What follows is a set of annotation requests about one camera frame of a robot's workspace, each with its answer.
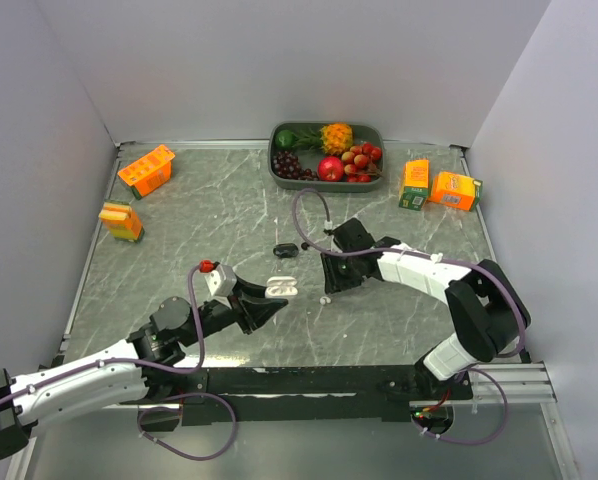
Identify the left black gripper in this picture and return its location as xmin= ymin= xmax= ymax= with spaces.
xmin=179 ymin=275 xmax=288 ymax=346

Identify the white earbud charging case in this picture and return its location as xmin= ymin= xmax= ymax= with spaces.
xmin=265 ymin=276 xmax=298 ymax=299

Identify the black earbud charging case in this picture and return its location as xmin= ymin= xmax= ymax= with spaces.
xmin=273 ymin=243 xmax=299 ymax=259

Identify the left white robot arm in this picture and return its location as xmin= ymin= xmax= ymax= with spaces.
xmin=0 ymin=263 xmax=298 ymax=460

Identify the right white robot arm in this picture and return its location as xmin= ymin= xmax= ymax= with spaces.
xmin=320 ymin=219 xmax=531 ymax=399

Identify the red apple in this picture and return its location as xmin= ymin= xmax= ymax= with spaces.
xmin=317 ymin=156 xmax=345 ymax=182

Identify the green yellow carton right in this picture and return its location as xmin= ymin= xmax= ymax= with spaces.
xmin=399 ymin=158 xmax=430 ymax=211

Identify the red lychee bunch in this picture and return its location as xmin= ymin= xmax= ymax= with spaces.
xmin=341 ymin=142 xmax=383 ymax=183

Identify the dark grape bunch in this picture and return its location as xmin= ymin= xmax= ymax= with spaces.
xmin=271 ymin=151 xmax=318 ymax=181

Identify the orange pineapple toy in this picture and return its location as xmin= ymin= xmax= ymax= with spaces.
xmin=294 ymin=123 xmax=354 ymax=156

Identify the orange carton far right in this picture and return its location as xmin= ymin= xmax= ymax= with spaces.
xmin=428 ymin=171 xmax=483 ymax=211

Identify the grey fruit tray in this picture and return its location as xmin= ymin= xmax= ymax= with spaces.
xmin=268 ymin=122 xmax=385 ymax=193

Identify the green lime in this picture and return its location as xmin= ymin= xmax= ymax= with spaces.
xmin=274 ymin=129 xmax=296 ymax=150

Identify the yellow orange carton left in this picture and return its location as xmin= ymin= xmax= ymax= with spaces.
xmin=98 ymin=201 xmax=145 ymax=243

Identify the orange juice carton far left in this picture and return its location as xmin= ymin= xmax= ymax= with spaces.
xmin=117 ymin=145 xmax=175 ymax=200

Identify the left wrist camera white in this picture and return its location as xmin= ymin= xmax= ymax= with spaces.
xmin=200 ymin=261 xmax=237 ymax=297

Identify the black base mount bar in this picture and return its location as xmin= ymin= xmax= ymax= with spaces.
xmin=117 ymin=364 xmax=475 ymax=434

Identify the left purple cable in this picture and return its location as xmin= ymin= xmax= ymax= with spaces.
xmin=0 ymin=262 xmax=239 ymax=460

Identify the purple cable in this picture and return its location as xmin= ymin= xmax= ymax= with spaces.
xmin=292 ymin=187 xmax=529 ymax=446
xmin=0 ymin=262 xmax=239 ymax=460

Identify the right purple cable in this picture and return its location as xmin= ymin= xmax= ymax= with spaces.
xmin=292 ymin=187 xmax=529 ymax=446

